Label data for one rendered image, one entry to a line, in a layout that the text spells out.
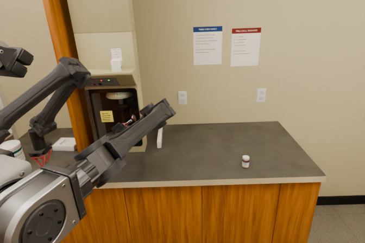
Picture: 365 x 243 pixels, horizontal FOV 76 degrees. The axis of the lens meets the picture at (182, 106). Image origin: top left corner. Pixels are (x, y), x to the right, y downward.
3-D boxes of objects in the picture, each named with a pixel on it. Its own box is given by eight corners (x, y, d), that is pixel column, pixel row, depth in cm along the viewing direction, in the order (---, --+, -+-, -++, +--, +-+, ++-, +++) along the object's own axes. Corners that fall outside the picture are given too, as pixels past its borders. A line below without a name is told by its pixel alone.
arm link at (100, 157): (81, 160, 54) (95, 179, 54) (109, 139, 62) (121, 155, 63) (62, 173, 58) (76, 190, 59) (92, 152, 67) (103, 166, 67)
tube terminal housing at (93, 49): (107, 135, 180) (89, 30, 152) (150, 133, 180) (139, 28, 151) (96, 153, 157) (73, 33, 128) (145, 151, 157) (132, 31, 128)
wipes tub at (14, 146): (11, 159, 154) (4, 139, 148) (31, 159, 153) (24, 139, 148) (-3, 172, 141) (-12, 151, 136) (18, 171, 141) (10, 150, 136)
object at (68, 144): (62, 141, 173) (61, 137, 171) (82, 142, 171) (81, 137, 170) (52, 151, 162) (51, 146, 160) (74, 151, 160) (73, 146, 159)
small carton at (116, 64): (113, 69, 132) (111, 59, 130) (122, 69, 133) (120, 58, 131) (112, 71, 128) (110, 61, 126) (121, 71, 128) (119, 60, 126)
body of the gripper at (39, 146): (52, 145, 123) (49, 132, 121) (42, 156, 114) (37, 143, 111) (40, 145, 123) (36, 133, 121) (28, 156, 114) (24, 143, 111)
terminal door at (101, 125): (96, 147, 155) (85, 89, 140) (143, 145, 155) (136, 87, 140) (96, 147, 154) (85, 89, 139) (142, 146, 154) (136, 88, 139)
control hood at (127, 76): (83, 85, 140) (80, 69, 136) (137, 84, 139) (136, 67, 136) (75, 92, 129) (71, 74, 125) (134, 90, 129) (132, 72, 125)
